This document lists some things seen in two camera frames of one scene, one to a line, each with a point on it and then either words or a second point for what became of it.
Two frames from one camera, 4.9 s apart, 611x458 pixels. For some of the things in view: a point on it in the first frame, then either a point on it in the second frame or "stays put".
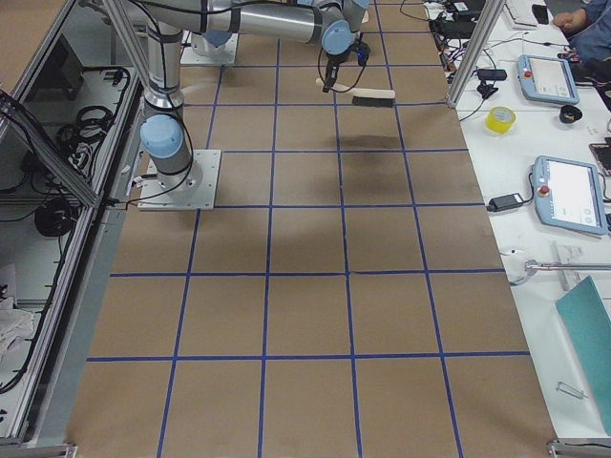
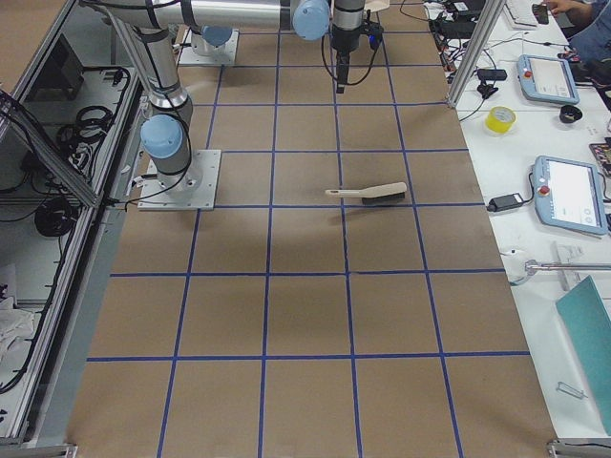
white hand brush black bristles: [365, 97] → [390, 191]
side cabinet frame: [72, 110] stays put
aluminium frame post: [489, 18] stays put
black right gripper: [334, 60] → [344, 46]
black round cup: [570, 114] stays put
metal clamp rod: [533, 266] stays put
